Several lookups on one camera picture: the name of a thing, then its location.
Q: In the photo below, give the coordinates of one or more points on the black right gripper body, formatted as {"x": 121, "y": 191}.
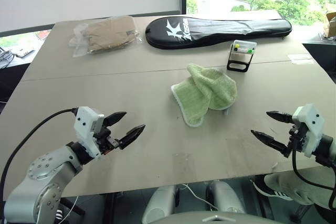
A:
{"x": 296, "y": 137}

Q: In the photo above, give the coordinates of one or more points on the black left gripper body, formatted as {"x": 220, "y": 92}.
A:
{"x": 106, "y": 141}

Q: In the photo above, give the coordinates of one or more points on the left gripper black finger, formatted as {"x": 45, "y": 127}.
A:
{"x": 115, "y": 118}
{"x": 132, "y": 135}

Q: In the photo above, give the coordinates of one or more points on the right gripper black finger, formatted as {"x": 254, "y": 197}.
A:
{"x": 279, "y": 116}
{"x": 270, "y": 141}

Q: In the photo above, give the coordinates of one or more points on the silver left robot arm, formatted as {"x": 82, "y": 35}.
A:
{"x": 42, "y": 171}

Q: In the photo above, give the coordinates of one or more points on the small box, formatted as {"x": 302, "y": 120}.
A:
{"x": 240, "y": 57}

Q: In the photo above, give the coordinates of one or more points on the cardboard box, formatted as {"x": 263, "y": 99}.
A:
{"x": 331, "y": 24}

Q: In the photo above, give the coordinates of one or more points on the grey trouser leg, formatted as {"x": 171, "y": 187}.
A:
{"x": 291, "y": 184}

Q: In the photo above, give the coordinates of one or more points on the black shoe white stripes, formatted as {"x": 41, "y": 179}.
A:
{"x": 270, "y": 190}

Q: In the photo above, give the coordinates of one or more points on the clear tape strip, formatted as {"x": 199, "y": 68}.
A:
{"x": 300, "y": 58}

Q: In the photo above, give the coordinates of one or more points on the silver robot right leg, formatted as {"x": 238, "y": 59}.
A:
{"x": 225, "y": 197}

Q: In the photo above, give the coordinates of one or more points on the silver robot leg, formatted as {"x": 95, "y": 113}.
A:
{"x": 160, "y": 203}
{"x": 225, "y": 197}

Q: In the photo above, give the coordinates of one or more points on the silver robot left leg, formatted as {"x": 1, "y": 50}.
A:
{"x": 160, "y": 203}

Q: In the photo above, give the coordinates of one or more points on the black side table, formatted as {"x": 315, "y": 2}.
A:
{"x": 324, "y": 58}

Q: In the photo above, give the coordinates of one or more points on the green terry towel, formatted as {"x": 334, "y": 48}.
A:
{"x": 199, "y": 90}

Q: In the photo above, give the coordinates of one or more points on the beige cloth in plastic bag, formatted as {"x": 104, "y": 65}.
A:
{"x": 110, "y": 33}

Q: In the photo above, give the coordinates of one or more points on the grey robot torso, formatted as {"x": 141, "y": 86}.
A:
{"x": 223, "y": 219}

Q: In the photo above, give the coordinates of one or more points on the black racket bag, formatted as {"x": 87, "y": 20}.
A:
{"x": 210, "y": 31}

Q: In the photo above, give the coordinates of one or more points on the white device on desk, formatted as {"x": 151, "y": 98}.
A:
{"x": 24, "y": 51}

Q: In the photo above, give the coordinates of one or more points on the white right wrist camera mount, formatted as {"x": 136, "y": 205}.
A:
{"x": 312, "y": 124}

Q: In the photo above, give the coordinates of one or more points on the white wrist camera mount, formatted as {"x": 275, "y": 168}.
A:
{"x": 85, "y": 122}
{"x": 312, "y": 124}

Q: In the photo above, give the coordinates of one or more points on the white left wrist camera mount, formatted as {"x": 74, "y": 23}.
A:
{"x": 85, "y": 122}

